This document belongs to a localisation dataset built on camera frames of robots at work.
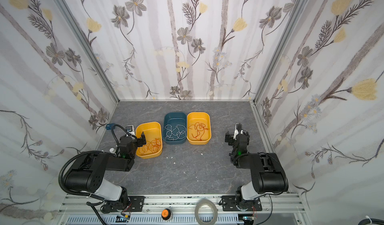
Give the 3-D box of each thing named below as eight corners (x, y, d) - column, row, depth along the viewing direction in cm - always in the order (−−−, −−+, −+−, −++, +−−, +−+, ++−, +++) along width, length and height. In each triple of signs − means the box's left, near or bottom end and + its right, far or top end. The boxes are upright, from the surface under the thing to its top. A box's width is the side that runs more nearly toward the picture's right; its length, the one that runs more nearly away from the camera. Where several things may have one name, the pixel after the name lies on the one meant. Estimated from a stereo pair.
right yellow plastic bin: (186, 144, 98) (185, 140, 93) (187, 114, 114) (187, 109, 109) (211, 144, 98) (212, 140, 93) (208, 115, 114) (209, 109, 109)
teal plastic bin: (161, 144, 98) (160, 140, 94) (166, 116, 113) (165, 112, 109) (185, 144, 98) (185, 140, 94) (187, 116, 113) (186, 112, 109)
